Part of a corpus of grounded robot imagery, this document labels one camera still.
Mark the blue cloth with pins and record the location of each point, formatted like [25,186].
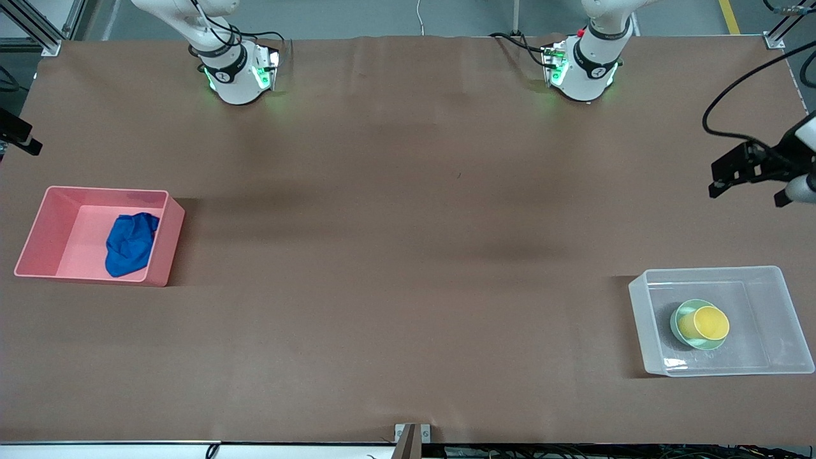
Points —
[131,245]

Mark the clear plastic storage box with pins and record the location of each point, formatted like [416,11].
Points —
[765,331]

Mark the pink plastic bin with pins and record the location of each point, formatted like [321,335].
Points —
[76,255]

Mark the brown table cover sheet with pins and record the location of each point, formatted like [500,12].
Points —
[408,159]

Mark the mint green bowl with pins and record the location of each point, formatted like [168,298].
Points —
[698,345]

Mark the yellow plastic cup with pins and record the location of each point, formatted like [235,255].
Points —
[704,322]

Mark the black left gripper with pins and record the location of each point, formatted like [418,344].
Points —
[769,160]

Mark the grey metal table bracket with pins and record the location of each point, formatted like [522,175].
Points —
[412,440]

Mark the aluminium frame post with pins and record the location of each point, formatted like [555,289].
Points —
[38,29]
[776,41]

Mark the white table edge rail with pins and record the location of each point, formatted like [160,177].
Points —
[127,451]

